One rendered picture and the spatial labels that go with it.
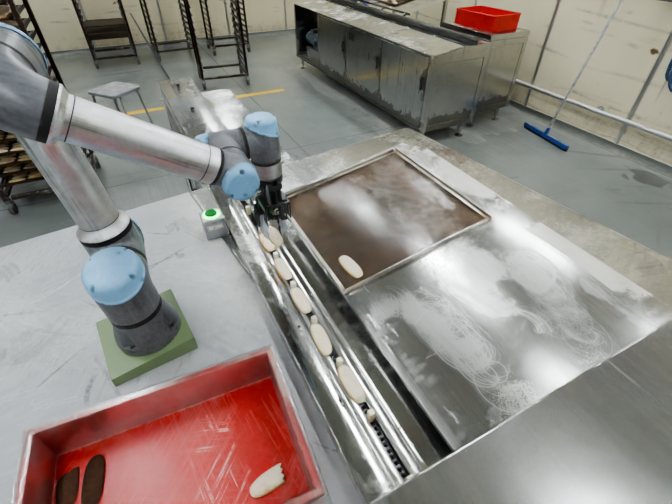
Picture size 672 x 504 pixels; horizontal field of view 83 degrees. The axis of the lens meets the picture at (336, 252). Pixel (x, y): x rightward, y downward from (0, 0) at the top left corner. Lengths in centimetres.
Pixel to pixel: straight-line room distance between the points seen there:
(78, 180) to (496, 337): 94
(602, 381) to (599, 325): 59
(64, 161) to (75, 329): 49
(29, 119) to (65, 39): 731
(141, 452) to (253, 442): 22
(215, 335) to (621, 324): 95
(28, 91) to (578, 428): 78
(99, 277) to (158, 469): 40
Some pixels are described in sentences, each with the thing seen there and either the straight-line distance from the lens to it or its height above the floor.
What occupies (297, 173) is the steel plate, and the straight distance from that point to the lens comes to 168.
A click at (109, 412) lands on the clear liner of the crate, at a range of 92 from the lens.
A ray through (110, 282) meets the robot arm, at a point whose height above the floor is 108.
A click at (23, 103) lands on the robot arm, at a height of 144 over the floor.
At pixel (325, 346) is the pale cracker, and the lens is 95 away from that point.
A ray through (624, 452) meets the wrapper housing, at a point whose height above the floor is 130.
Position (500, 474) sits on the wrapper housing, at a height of 130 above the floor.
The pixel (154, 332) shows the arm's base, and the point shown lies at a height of 91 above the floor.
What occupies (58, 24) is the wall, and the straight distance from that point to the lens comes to 800.
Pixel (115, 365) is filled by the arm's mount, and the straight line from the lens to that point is 106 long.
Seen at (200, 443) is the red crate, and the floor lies 82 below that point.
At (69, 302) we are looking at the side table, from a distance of 131.
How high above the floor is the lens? 163
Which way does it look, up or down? 41 degrees down
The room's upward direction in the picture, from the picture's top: 1 degrees clockwise
